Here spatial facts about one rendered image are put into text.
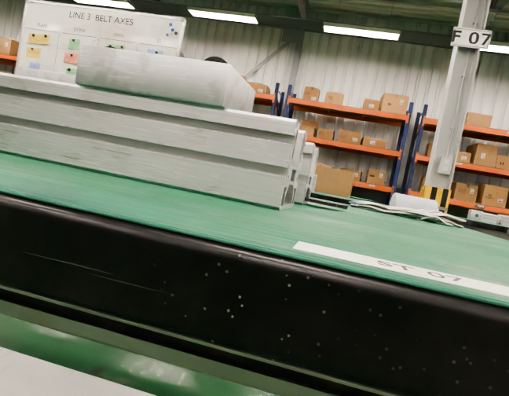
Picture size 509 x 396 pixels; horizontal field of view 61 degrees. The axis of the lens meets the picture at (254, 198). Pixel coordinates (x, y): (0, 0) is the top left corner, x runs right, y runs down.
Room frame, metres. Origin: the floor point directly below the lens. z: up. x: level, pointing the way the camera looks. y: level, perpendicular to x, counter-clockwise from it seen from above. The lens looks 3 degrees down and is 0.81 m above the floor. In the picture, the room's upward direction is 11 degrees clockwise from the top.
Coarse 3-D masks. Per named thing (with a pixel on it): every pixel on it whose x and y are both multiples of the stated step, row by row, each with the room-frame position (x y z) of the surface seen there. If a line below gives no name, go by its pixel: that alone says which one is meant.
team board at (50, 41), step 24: (24, 24) 3.83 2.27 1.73; (48, 24) 3.78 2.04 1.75; (72, 24) 3.73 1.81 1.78; (96, 24) 3.69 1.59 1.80; (120, 24) 3.65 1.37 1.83; (144, 24) 3.60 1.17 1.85; (168, 24) 3.56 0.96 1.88; (24, 48) 3.82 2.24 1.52; (48, 48) 3.77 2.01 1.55; (72, 48) 3.72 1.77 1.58; (120, 48) 3.64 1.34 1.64; (144, 48) 3.60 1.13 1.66; (168, 48) 3.55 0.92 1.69; (72, 72) 3.72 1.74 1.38
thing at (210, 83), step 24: (96, 48) 0.43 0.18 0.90; (96, 72) 0.43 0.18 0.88; (120, 72) 0.43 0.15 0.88; (144, 72) 0.42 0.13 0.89; (168, 72) 0.42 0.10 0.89; (192, 72) 0.41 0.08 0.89; (216, 72) 0.41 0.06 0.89; (168, 96) 0.42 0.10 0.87; (192, 96) 0.41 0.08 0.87; (216, 96) 0.41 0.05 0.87; (240, 96) 0.45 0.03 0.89
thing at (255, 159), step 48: (0, 96) 0.46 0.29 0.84; (48, 96) 0.46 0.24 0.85; (96, 96) 0.44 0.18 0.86; (144, 96) 0.43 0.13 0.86; (0, 144) 0.46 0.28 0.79; (48, 144) 0.45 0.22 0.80; (96, 144) 0.44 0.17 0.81; (144, 144) 0.44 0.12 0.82; (192, 144) 0.41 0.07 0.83; (240, 144) 0.40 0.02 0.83; (288, 144) 0.39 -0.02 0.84; (240, 192) 0.40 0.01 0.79; (288, 192) 0.47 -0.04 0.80
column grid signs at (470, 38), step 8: (456, 32) 5.70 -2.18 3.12; (464, 32) 5.69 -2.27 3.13; (472, 32) 5.67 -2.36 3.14; (480, 32) 5.65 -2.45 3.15; (488, 32) 5.63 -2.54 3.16; (456, 40) 5.70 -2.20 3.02; (464, 40) 5.68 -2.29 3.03; (472, 40) 5.66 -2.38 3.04; (480, 40) 5.64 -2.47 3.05; (488, 40) 5.63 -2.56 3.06; (480, 48) 5.64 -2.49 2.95; (488, 48) 5.62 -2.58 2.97
